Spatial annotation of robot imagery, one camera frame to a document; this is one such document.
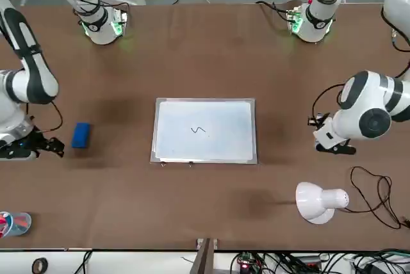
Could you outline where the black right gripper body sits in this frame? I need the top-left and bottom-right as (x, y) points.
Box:
(0, 129), (41, 153)

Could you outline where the blue plastic eraser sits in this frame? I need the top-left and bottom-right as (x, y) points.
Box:
(70, 122), (92, 149)

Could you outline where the metal framed whiteboard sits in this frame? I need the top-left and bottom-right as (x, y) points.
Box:
(149, 97), (259, 166)

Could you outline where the white desk lamp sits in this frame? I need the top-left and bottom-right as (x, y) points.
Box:
(294, 181), (350, 225)

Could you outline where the clear plastic pen cup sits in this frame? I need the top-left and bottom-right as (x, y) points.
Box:
(0, 211), (32, 239)

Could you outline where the black tape roll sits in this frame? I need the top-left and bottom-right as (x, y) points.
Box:
(31, 257), (49, 274)

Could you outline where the long black power supply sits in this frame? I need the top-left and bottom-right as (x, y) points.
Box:
(294, 254), (323, 269)

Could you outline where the circuit board red light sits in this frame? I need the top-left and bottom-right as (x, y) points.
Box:
(234, 252), (258, 272)

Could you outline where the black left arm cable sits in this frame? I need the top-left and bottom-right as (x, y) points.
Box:
(313, 4), (410, 120)

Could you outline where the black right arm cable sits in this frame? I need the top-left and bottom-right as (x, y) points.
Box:
(24, 0), (131, 134)

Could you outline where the black lamp cable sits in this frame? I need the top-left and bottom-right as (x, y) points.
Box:
(339, 166), (410, 230)

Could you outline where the black adapter cable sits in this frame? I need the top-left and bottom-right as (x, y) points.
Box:
(76, 250), (93, 274)

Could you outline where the black arm base cable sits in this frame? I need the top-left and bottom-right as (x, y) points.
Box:
(255, 1), (294, 22)

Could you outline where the aluminium frame post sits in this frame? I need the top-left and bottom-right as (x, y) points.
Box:
(192, 238), (220, 274)

